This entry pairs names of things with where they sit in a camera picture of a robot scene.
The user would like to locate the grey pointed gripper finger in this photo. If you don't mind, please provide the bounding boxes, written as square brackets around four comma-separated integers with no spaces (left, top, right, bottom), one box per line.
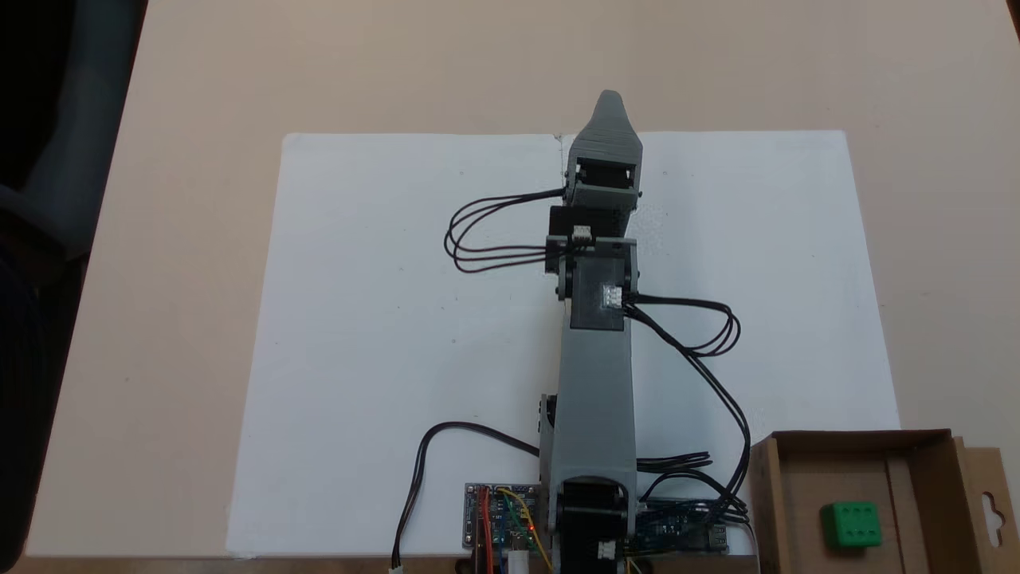
[567,89,644,160]

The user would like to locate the grey circuit board with wires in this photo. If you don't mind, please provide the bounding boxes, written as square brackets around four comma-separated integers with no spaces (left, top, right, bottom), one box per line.
[464,482,544,552]

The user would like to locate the black looped wrist cable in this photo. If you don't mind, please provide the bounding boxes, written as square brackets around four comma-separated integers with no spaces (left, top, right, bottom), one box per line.
[443,188,570,275]

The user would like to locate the black looped elbow cable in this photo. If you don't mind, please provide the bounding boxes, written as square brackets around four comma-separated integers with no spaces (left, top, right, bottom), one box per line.
[622,293,753,511]

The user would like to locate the brown cardboard box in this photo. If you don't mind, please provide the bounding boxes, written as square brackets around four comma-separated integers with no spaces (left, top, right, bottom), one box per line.
[747,429,1020,574]

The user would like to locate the black shoulder cable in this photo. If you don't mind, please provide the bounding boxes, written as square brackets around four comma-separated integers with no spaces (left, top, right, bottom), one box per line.
[634,450,751,529]

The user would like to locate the black power cable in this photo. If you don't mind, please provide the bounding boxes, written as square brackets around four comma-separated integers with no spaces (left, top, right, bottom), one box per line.
[389,422,543,572]

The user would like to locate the white thin cable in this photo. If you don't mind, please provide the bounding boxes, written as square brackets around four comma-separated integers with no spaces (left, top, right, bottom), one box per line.
[728,515,763,574]

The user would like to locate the dark chair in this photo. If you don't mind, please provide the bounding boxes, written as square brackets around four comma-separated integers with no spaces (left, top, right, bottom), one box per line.
[0,0,149,559]

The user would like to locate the white paper sheet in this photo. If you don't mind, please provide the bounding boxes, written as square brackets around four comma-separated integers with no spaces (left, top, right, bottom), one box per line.
[226,130,901,559]

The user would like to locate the yellow wire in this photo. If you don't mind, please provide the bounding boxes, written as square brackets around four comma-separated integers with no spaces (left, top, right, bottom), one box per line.
[496,487,551,572]

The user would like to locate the red wire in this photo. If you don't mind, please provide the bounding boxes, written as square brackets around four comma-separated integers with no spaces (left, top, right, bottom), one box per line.
[476,487,492,574]

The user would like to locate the green dice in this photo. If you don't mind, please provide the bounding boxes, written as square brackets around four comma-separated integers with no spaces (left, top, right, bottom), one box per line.
[822,500,884,552]

